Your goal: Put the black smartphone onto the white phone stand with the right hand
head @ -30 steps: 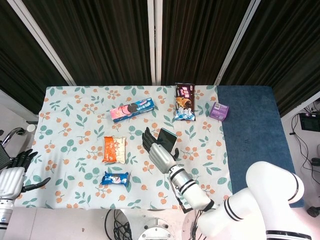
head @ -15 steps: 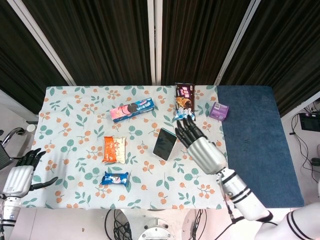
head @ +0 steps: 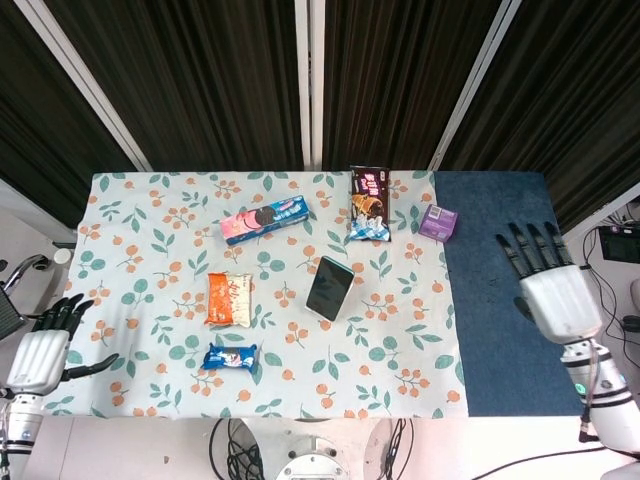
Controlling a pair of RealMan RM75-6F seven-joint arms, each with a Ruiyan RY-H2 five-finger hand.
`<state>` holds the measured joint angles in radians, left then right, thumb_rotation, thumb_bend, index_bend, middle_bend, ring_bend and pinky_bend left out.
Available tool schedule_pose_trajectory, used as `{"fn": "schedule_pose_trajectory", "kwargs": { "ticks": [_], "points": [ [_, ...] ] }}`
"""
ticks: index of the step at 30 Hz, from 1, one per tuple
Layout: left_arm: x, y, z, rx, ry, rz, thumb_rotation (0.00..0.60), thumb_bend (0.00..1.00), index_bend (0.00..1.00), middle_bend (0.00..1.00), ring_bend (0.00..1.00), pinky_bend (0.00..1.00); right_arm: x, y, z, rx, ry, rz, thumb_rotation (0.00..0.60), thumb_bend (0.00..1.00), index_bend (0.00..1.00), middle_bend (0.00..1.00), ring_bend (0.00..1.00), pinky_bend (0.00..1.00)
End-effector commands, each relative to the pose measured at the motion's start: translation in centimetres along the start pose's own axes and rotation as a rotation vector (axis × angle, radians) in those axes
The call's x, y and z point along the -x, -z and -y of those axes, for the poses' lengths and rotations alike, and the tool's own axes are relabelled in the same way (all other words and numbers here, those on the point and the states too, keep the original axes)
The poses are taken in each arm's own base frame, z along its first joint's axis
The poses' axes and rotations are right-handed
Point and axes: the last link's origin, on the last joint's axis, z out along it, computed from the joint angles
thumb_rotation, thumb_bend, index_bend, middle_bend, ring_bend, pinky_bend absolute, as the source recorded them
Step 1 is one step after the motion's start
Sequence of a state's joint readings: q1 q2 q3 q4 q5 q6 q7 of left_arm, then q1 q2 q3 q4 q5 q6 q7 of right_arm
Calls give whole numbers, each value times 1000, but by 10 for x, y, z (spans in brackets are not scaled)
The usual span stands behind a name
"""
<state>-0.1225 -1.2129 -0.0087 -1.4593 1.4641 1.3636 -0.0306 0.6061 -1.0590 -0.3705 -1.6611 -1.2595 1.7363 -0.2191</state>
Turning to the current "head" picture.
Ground small purple box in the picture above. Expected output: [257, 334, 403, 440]
[417, 203, 460, 244]

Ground pink blue cookie box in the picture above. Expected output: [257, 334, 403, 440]
[219, 194, 311, 246]

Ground black smartphone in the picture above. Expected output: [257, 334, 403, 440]
[305, 255, 355, 321]

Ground dark pleated curtain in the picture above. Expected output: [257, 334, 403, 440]
[0, 0, 640, 234]

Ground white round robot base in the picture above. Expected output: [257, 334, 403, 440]
[274, 432, 349, 480]

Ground straight black cable bundle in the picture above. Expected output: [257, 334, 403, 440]
[382, 418, 416, 480]

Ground orange white snack bag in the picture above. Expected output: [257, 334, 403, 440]
[204, 271, 254, 329]

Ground black mesh panel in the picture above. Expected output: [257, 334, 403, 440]
[0, 287, 29, 341]

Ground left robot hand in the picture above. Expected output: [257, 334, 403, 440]
[4, 293, 120, 396]

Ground floral tablecloth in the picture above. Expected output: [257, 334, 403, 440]
[43, 171, 471, 420]

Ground blue felt mat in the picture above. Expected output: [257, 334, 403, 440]
[432, 171, 609, 417]

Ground blue cookie packet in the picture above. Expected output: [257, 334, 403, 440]
[200, 342, 260, 374]

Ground brown chocolate snack bag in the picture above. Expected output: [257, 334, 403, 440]
[347, 165, 392, 243]

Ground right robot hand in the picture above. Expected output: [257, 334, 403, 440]
[495, 221, 604, 346]

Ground black monitor device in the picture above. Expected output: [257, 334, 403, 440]
[598, 225, 640, 261]

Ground tangled black cables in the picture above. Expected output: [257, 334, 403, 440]
[208, 418, 266, 480]

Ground white frame post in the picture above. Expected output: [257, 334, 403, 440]
[428, 0, 522, 171]
[13, 0, 152, 173]
[293, 0, 326, 171]

